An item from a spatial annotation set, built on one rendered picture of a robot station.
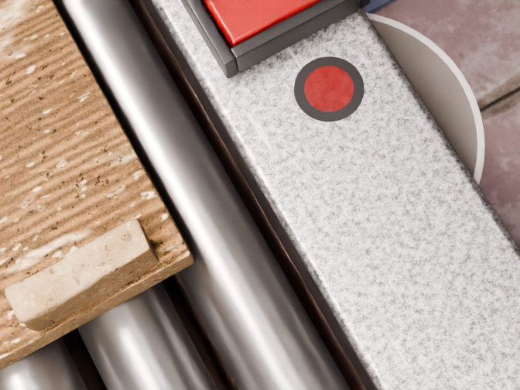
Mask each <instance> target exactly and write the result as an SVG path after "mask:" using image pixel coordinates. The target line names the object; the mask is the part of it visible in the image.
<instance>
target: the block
mask: <svg viewBox="0 0 520 390"><path fill-rule="evenodd" d="M158 263H159V258H158V256H157V254H156V252H155V250H154V248H153V247H152V245H151V243H150V241H149V239H148V236H147V235H146V233H145V230H144V228H143V226H142V225H141V223H140V222H139V220H137V219H131V220H129V221H126V222H125V223H124V224H121V225H119V226H117V227H116V228H114V229H112V230H110V231H108V232H107V233H105V234H103V235H101V236H100V237H98V238H95V239H94V240H93V241H90V242H88V243H86V244H85V245H83V246H82V247H80V248H78V249H77V250H76V251H74V252H73V253H71V254H70V255H68V256H67V257H66V258H64V259H62V260H61V261H59V262H57V263H55V264H54V265H51V266H50V267H48V268H46V269H44V270H42V271H41V272H38V273H36V274H35V275H31V276H30V277H28V278H25V279H23V280H20V281H18V282H15V283H13V284H11V285H10V286H7V287H6V288H5V297H6V298H7V300H8V301H9V303H10V305H11V307H12V309H13V311H14V314H15V316H16V318H17V319H18V320H19V322H20V323H24V324H25V325H26V326H27V327H28V328H29V329H31V330H35V331H41V330H44V329H46V328H47V327H49V326H51V325H53V324H54V323H56V322H58V321H60V320H62V319H63V318H65V317H67V316H69V315H70V314H72V313H73V312H75V311H77V310H78V309H80V308H81V307H83V306H85V305H87V304H88V303H90V302H92V301H95V300H96V299H99V298H101V297H103V296H106V295H108V294H110V293H112V292H114V291H116V290H117V289H119V288H121V287H122V286H124V285H125V284H127V283H129V282H131V281H132V280H133V279H135V278H137V277H139V276H140V275H141V274H143V273H144V272H147V271H148V270H150V269H151V268H152V267H154V266H156V265H157V264H158Z"/></svg>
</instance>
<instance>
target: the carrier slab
mask: <svg viewBox="0 0 520 390"><path fill-rule="evenodd" d="M131 219H137V220H139V222H140V223H141V225H142V226H143V228H144V230H145V233H146V235H147V236H148V239H149V241H150V243H151V245H152V247H153V248H154V250H155V252H156V254H157V256H158V258H159V263H158V264H157V265H156V266H154V267H152V268H151V269H150V270H148V271H147V272H144V273H143V274H141V275H140V276H139V277H137V278H135V279H133V280H132V281H131V282H129V283H127V284H125V285H124V286H122V287H121V288H119V289H117V290H116V291H114V292H112V293H110V294H108V295H106V296H103V297H101V298H99V299H96V300H95V301H92V302H90V303H88V304H87V305H85V306H83V307H81V308H80V309H78V310H77V311H75V312H73V313H72V314H70V315H69V316H67V317H65V318H63V319H62V320H60V321H58V322H56V323H54V324H53V325H51V326H49V327H47V328H46V329H44V330H41V331H35V330H31V329H29V328H28V327H27V326H26V325H25V324H24V323H20V322H19V320H18V319H17V318H16V316H15V314H14V311H13V309H12V307H11V305H10V303H9V301H8V300H7V298H6V297H5V288H6V287H7V286H10V285H11V284H13V283H15V282H18V281H20V280H23V279H25V278H28V277H30V276H31V275H35V274H36V273H38V272H41V271H42V270H44V269H46V268H48V267H50V266H51V265H54V264H55V263H57V262H59V261H61V260H62V259H64V258H66V257H67V256H68V255H70V254H71V253H73V252H74V251H76V250H77V249H78V248H80V247H82V246H83V245H85V244H87V243H88V242H90V241H93V240H94V239H95V238H98V237H100V236H101V235H103V234H105V233H107V232H108V231H110V230H112V229H114V228H116V227H117V226H119V225H121V224H124V223H125V222H126V221H129V220H131ZM193 263H194V256H193V254H192V252H191V250H190V249H189V247H188V245H187V243H186V242H185V240H184V238H183V236H182V234H181V233H180V230H179V228H178V227H177V226H176V223H175V221H174V220H173V218H172V216H171V214H170V212H169V211H168V209H167V207H166V205H165V204H164V202H163V199H162V198H161V196H160V195H159V192H158V190H157V189H156V187H155V185H154V183H153V181H152V180H151V178H150V176H149V174H148V173H147V171H146V169H145V167H144V166H143V164H142V161H141V159H140V158H139V156H138V154H137V152H136V151H135V149H134V147H133V145H132V143H131V142H130V140H129V138H128V136H127V135H126V133H125V130H124V129H123V128H122V126H121V123H120V121H119V120H118V118H117V116H116V114H115V113H114V111H113V109H112V107H111V105H110V104H109V102H108V99H107V98H106V97H105V95H104V92H103V90H102V89H101V87H100V85H99V83H98V82H97V80H96V78H95V76H94V75H93V73H92V71H91V69H90V67H89V66H88V64H87V61H86V60H85V59H84V56H83V54H82V52H81V51H80V49H79V47H78V45H77V44H76V42H75V40H74V38H73V37H72V35H71V33H70V30H69V29H68V28H67V25H66V23H65V22H64V20H63V18H62V16H61V14H60V13H59V11H58V9H57V7H56V6H55V4H54V2H53V0H0V371H1V370H2V369H3V368H6V367H8V366H9V365H10V364H13V363H15V362H17V361H18V360H20V359H22V358H24V357H25V356H27V355H29V354H31V353H32V352H34V351H37V350H38V349H40V348H41V347H44V346H45V345H47V344H49V343H51V342H53V341H54V340H56V339H58V338H60V337H62V336H63V335H65V334H67V333H69V332H71V331H72V330H74V329H76V328H78V327H80V326H82V325H83V324H85V323H87V322H89V321H90V320H93V319H94V318H96V317H97V316H100V315H101V314H103V313H105V312H107V311H109V310H110V309H112V308H114V307H116V306H118V305H119V304H121V303H123V302H125V301H126V300H128V299H131V298H132V297H133V296H136V295H138V294H139V293H141V292H143V291H145V290H147V289H148V288H150V287H152V286H154V285H155V284H157V283H159V282H161V281H163V280H164V279H167V278H169V277H170V276H171V275H174V274H176V273H177V272H179V271H181V270H183V269H185V268H186V267H188V266H190V265H192V264H193Z"/></svg>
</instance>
